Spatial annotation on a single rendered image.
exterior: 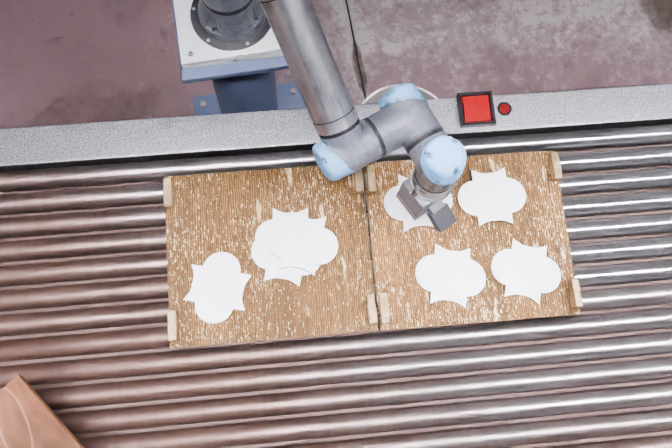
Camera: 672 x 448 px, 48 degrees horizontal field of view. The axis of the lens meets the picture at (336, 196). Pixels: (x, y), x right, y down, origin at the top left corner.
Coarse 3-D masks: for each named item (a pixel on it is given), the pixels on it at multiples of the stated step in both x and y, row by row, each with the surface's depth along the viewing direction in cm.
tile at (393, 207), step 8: (400, 176) 157; (400, 184) 157; (392, 192) 156; (384, 200) 156; (392, 200) 156; (448, 200) 156; (384, 208) 156; (392, 208) 156; (400, 208) 156; (392, 216) 155; (400, 216) 155; (408, 216) 155; (424, 216) 155; (408, 224) 155; (416, 224) 155; (424, 224) 155; (432, 224) 155
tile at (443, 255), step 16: (432, 256) 154; (448, 256) 154; (464, 256) 154; (416, 272) 153; (432, 272) 153; (448, 272) 153; (464, 272) 153; (480, 272) 153; (432, 288) 152; (448, 288) 152; (464, 288) 152; (480, 288) 152; (464, 304) 151
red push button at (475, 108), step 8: (472, 96) 165; (480, 96) 165; (464, 104) 164; (472, 104) 164; (480, 104) 164; (488, 104) 164; (464, 112) 164; (472, 112) 164; (480, 112) 164; (488, 112) 164; (464, 120) 163; (472, 120) 163; (480, 120) 163; (488, 120) 163
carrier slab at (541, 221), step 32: (480, 160) 160; (512, 160) 160; (544, 160) 161; (384, 192) 157; (544, 192) 159; (384, 224) 156; (544, 224) 157; (384, 256) 154; (416, 256) 154; (480, 256) 155; (384, 288) 152; (416, 288) 153; (416, 320) 151; (448, 320) 151; (480, 320) 152
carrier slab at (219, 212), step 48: (192, 192) 156; (240, 192) 156; (288, 192) 156; (336, 192) 157; (192, 240) 153; (240, 240) 153; (288, 288) 151; (336, 288) 152; (192, 336) 148; (240, 336) 149; (288, 336) 149
